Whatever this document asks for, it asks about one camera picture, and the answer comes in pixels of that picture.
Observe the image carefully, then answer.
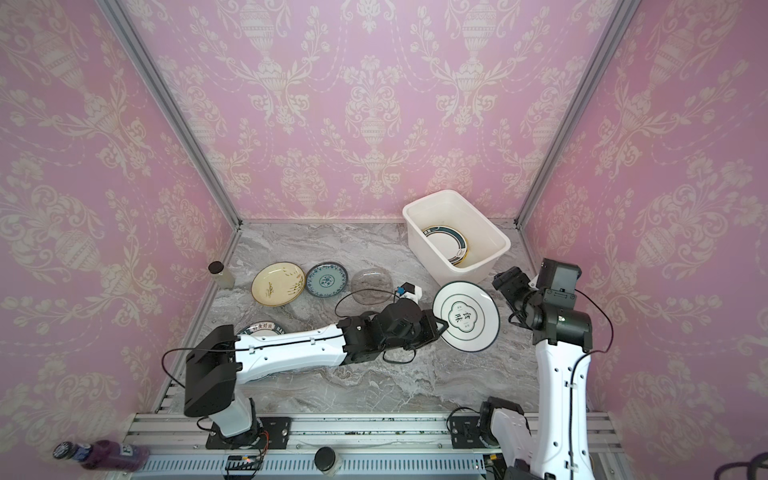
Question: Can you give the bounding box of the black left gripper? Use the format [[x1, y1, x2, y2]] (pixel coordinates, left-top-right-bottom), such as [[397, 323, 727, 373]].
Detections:
[[381, 305, 453, 349]]

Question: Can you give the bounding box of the white plate black quatrefoil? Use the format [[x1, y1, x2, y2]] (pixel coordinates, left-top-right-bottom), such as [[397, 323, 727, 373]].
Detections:
[[432, 281, 501, 353]]

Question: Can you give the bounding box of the white plate green red rim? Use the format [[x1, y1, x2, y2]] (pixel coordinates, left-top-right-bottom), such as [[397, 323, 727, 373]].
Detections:
[[422, 225, 468, 265]]

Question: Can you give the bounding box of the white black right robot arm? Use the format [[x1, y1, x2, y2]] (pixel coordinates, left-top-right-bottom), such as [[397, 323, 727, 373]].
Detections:
[[490, 258, 594, 479]]

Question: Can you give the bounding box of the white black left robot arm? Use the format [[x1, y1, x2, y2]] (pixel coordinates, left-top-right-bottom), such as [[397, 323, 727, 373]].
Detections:
[[183, 299, 449, 447]]

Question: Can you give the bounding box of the white plastic bin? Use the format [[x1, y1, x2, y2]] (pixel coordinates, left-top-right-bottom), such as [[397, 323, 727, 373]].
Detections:
[[402, 190, 511, 286]]

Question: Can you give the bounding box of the clear glass oval plate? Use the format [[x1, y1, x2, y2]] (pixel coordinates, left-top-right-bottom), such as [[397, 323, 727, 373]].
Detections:
[[351, 268, 395, 306]]

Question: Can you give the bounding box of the teal blue floral plate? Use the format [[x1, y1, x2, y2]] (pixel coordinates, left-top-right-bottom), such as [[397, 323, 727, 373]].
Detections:
[[305, 262, 349, 298]]

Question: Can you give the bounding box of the cream plate with painted willow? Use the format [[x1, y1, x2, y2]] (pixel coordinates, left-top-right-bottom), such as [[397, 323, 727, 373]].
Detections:
[[251, 262, 305, 307]]

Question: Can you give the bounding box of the black round knob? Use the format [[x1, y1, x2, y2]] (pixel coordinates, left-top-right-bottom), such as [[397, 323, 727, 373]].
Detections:
[[314, 446, 343, 476]]

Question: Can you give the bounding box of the white plate green lettered rim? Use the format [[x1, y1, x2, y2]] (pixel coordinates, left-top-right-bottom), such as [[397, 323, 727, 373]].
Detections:
[[239, 321, 286, 337]]

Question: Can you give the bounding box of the glass jar with black lid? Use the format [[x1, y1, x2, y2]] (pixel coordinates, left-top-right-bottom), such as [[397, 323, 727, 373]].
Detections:
[[208, 261, 235, 290]]

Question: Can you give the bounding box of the purple drink bottle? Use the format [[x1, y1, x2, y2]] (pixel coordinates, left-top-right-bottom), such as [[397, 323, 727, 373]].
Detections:
[[52, 440, 150, 472]]

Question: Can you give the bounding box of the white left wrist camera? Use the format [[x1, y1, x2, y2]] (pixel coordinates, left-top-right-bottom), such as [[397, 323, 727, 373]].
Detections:
[[396, 282, 423, 303]]

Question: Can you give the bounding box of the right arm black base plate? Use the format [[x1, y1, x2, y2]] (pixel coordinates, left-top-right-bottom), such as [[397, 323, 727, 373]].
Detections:
[[447, 411, 498, 450]]

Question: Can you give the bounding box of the aluminium rail frame front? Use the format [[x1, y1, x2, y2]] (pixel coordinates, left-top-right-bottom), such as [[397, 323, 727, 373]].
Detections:
[[128, 410, 631, 480]]

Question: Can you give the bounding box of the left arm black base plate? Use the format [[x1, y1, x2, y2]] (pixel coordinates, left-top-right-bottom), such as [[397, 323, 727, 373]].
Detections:
[[205, 416, 292, 451]]

